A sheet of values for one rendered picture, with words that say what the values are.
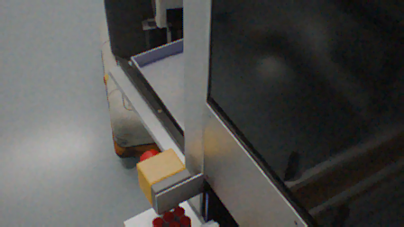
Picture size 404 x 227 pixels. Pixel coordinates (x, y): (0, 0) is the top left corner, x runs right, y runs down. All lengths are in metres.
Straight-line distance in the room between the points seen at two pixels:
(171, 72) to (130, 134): 0.79
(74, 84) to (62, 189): 0.59
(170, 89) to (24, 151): 1.20
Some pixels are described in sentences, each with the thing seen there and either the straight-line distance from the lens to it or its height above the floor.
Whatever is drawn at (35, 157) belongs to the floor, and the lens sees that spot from 2.30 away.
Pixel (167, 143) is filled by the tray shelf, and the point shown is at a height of 0.88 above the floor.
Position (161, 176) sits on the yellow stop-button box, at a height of 1.03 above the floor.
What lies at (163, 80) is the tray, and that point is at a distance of 1.26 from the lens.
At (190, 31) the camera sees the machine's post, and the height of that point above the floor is 1.31.
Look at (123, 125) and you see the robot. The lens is 2.00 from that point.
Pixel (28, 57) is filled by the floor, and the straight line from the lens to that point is 2.74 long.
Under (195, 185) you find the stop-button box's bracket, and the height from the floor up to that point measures 1.00.
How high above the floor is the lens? 1.77
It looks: 48 degrees down
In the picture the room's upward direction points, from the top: 2 degrees clockwise
